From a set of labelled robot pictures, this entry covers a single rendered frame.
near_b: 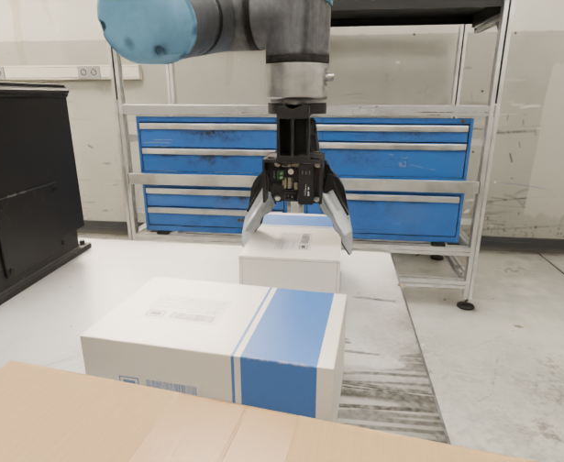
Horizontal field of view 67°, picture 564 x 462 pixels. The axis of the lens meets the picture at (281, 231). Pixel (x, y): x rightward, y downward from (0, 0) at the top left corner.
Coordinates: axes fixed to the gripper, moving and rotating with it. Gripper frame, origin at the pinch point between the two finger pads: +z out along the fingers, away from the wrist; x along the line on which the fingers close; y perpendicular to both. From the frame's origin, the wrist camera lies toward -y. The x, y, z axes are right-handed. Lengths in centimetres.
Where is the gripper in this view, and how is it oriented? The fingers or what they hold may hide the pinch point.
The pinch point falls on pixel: (297, 250)
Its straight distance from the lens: 60.3
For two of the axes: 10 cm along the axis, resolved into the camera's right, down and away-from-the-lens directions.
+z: 0.0, 9.5, 3.1
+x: 9.9, 0.4, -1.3
